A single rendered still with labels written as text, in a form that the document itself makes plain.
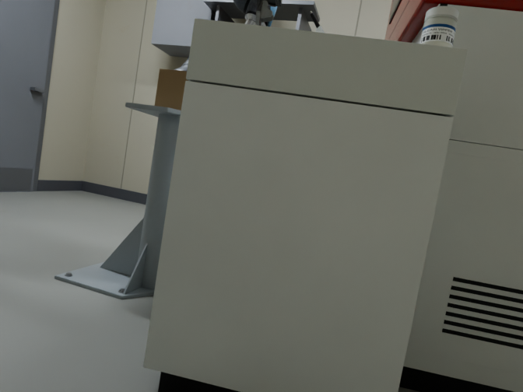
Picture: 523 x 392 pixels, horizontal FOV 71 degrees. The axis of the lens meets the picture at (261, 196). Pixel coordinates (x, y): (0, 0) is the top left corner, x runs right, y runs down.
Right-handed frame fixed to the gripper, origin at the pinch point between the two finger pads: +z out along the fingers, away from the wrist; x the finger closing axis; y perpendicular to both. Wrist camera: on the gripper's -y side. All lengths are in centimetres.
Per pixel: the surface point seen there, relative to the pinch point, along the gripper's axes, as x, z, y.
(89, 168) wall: 279, 87, -240
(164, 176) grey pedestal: 18, 63, -34
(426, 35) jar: -47, 16, 50
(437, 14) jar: -48, 12, 51
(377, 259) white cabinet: -50, 68, 48
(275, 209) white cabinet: -50, 61, 23
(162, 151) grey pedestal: 18, 52, -37
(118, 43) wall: 276, -66, -223
